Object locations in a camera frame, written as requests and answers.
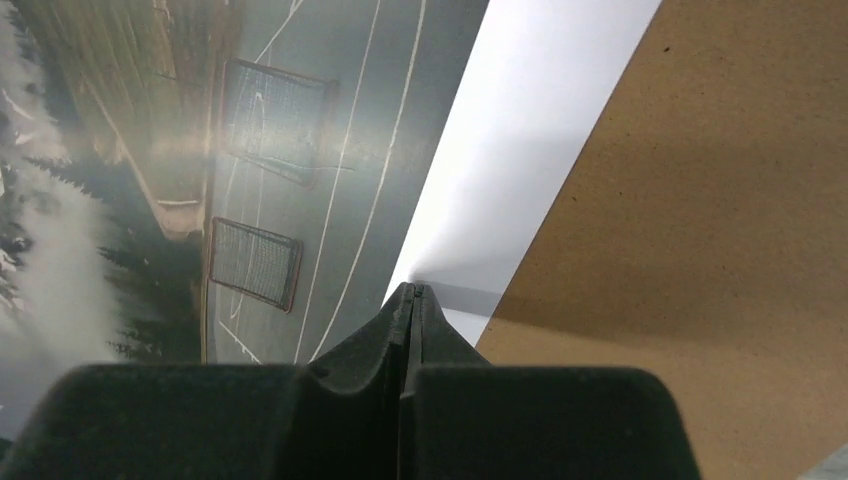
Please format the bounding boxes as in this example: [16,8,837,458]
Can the brown cardboard backing board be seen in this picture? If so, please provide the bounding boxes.
[478,1,847,479]

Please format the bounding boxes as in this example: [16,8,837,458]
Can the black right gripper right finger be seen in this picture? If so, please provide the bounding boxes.
[397,285,701,479]

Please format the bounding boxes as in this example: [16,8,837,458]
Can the glossy photo with white borders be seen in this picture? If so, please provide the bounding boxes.
[1,1,658,440]

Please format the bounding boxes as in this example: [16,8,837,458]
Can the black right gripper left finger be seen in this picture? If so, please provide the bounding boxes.
[1,283,416,479]

